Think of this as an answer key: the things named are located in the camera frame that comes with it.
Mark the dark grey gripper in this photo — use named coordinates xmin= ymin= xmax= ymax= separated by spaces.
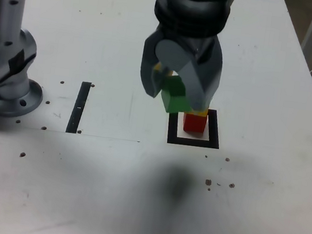
xmin=135 ymin=25 xmax=228 ymax=115

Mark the green cube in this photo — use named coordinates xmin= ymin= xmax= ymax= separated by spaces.
xmin=156 ymin=74 xmax=196 ymax=116

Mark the yellow cube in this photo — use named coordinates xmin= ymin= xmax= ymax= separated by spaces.
xmin=148 ymin=61 xmax=215 ymax=118

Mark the red cube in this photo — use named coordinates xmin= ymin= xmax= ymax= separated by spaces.
xmin=181 ymin=112 xmax=208 ymax=136

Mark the black tape square outline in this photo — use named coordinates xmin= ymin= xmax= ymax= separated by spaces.
xmin=164 ymin=103 xmax=225 ymax=151

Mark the black tape strip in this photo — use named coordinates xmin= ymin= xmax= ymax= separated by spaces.
xmin=65 ymin=80 xmax=92 ymax=136

